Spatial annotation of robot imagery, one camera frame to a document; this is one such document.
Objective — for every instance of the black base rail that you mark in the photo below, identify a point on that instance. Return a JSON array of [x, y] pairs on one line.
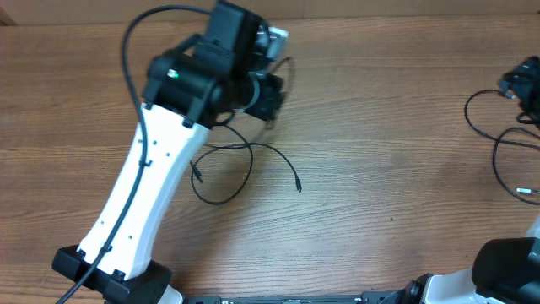
[[367, 297]]

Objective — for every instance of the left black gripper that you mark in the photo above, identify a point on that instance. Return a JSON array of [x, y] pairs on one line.
[[267, 110]]

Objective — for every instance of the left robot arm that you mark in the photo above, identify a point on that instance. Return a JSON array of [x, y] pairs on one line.
[[228, 68]]

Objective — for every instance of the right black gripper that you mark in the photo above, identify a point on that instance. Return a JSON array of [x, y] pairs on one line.
[[518, 80]]

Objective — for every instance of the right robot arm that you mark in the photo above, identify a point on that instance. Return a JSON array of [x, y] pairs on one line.
[[505, 270]]

